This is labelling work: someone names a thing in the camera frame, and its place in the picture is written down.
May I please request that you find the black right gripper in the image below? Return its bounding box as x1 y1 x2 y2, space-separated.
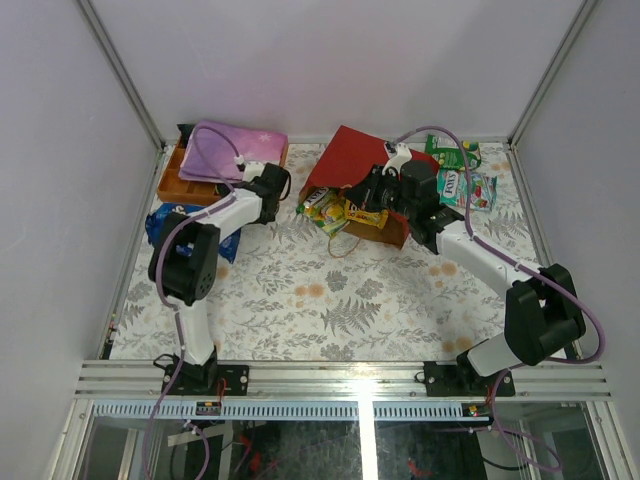
343 165 416 220

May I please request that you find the yellow M&M's packet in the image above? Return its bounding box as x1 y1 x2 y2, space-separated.
345 200 388 230

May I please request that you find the yellow green Fox's candy bag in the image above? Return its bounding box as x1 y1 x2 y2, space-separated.
296 187 349 238

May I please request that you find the blue Oreo snack bag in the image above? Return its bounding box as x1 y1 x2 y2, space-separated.
145 203 241 264

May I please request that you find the teal Fox's candy bag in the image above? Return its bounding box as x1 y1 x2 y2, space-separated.
437 170 498 211

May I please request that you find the green candy packet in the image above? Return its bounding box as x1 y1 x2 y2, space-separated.
425 134 482 171

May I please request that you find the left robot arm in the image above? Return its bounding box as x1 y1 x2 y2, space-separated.
148 162 291 395

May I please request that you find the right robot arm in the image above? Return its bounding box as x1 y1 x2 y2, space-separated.
345 160 586 395

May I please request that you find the wooden compartment tray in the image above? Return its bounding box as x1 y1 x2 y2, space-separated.
156 137 290 207

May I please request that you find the dark patterned cloth at back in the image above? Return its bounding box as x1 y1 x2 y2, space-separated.
177 123 195 144

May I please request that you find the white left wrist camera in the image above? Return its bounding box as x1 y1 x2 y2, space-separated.
234 155 265 182

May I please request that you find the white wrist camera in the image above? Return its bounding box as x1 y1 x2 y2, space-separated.
234 155 265 182
382 142 412 176

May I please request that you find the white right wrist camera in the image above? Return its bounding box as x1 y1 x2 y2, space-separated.
382 142 412 176

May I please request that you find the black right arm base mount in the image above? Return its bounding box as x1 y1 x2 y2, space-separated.
414 361 516 399

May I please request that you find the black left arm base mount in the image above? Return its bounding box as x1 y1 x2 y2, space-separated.
168 352 250 398

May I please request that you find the aluminium front rail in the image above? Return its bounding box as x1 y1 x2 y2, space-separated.
74 360 612 402

